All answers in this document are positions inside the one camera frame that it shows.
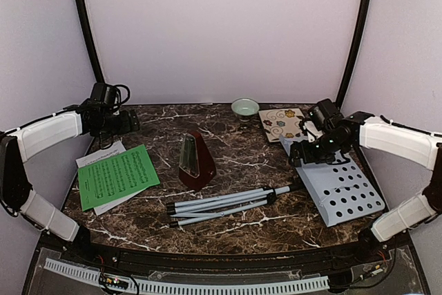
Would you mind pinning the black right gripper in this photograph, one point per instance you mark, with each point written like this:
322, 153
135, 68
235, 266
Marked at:
308, 157

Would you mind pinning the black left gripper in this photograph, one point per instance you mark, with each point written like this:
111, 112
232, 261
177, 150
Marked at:
126, 127

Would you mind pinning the white sheet music page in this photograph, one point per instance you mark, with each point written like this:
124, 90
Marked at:
103, 184

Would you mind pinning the light blue music stand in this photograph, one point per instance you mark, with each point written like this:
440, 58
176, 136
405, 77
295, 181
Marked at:
340, 191

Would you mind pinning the green sheet music page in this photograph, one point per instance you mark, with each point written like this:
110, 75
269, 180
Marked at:
115, 177

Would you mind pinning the red wooden metronome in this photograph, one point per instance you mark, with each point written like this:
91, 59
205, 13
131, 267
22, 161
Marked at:
196, 167

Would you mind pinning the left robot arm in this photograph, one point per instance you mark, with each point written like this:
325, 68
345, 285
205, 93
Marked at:
100, 116

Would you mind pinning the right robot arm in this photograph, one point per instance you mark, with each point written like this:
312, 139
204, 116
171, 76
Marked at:
339, 133

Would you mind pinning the floral square plate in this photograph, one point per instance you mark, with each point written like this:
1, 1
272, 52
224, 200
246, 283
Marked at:
281, 121

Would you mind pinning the celadon green bowl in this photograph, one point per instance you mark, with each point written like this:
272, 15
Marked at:
244, 109

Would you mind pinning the small circuit board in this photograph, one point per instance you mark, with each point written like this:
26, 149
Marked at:
111, 282

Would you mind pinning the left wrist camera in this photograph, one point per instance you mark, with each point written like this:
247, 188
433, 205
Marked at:
103, 94

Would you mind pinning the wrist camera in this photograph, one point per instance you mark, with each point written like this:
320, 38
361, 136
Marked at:
325, 114
103, 94

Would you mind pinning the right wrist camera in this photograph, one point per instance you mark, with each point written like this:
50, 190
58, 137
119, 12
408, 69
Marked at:
325, 114

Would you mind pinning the black front rail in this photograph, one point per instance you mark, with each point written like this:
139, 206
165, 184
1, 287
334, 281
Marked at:
222, 253

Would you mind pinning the left black frame post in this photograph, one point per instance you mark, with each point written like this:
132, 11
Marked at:
89, 40

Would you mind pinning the white slotted cable duct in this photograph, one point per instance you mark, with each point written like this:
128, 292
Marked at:
167, 283

